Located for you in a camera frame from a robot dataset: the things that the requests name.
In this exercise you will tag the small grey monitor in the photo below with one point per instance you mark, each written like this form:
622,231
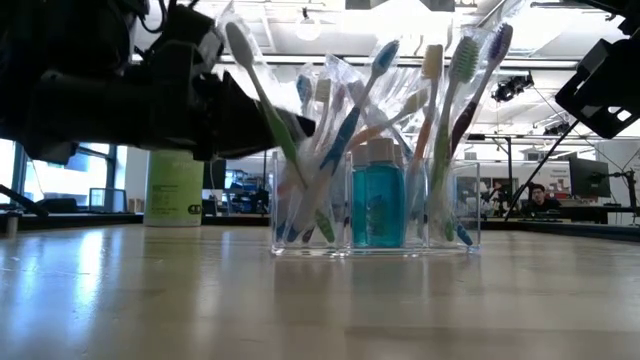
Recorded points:
107,200

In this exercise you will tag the person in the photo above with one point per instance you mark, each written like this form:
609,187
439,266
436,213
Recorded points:
540,199

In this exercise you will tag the blue toothbrush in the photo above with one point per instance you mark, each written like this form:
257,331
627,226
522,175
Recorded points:
303,90
345,132

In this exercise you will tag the black ceiling camera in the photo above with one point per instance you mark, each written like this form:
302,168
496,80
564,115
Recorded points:
511,87

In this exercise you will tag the long ceiling light bar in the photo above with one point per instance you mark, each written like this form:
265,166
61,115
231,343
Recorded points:
540,64

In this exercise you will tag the black monitor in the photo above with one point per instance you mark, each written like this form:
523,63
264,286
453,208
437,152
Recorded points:
590,177
215,175

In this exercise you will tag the green toothbrush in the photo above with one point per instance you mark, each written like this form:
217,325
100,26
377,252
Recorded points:
277,125
447,135

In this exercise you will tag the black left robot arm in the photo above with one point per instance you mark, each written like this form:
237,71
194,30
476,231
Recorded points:
55,35

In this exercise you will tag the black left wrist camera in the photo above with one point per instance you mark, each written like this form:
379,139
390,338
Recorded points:
187,35

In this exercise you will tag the black monitor stand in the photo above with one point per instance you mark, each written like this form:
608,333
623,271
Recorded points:
631,190

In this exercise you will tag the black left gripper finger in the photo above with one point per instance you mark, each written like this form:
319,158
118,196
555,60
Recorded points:
240,147
260,117

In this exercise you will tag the blue mouthwash bottle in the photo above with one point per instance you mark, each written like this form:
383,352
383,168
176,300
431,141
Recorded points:
384,200
359,205

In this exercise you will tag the green disinfecting wipes canister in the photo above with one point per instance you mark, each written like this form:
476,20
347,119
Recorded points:
174,187

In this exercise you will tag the wrapped white toothbrush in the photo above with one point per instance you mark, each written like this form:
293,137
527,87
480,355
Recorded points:
322,97

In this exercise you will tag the orange toothbrush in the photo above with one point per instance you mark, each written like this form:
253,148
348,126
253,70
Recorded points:
427,115

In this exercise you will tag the clear acrylic organizer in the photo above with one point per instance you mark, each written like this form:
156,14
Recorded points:
465,210

